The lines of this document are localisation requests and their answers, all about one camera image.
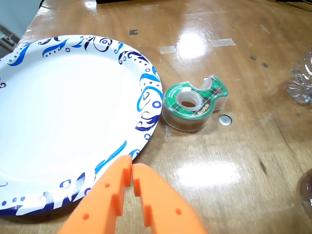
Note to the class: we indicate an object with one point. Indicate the green Scotch tape dispenser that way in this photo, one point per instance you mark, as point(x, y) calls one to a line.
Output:
point(175, 95)

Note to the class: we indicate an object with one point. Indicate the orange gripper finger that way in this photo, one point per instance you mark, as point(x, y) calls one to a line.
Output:
point(102, 200)
point(168, 207)

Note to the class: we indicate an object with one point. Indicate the small black tape piece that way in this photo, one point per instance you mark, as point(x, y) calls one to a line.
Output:
point(133, 32)

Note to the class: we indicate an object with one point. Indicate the paper plate blue swirl pattern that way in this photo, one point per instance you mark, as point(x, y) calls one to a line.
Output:
point(73, 109)

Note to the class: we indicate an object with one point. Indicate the round metal disc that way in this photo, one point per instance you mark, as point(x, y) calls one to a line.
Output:
point(224, 120)

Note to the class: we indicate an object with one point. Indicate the clear tape strip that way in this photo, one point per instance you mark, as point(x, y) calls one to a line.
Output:
point(167, 49)
point(223, 42)

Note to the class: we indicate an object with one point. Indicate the clear water bottle ribbed cap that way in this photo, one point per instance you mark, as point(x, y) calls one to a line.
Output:
point(301, 87)

